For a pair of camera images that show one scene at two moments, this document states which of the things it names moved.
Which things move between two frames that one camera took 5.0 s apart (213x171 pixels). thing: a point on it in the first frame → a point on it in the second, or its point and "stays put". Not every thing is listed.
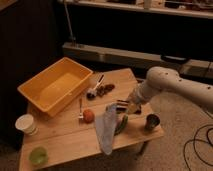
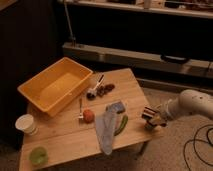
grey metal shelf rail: [198, 68] stays put
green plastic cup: [38, 156] stays put
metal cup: [152, 122] stays put
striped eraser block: [122, 105] → [148, 112]
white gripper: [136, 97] → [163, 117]
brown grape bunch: [106, 88] stays put
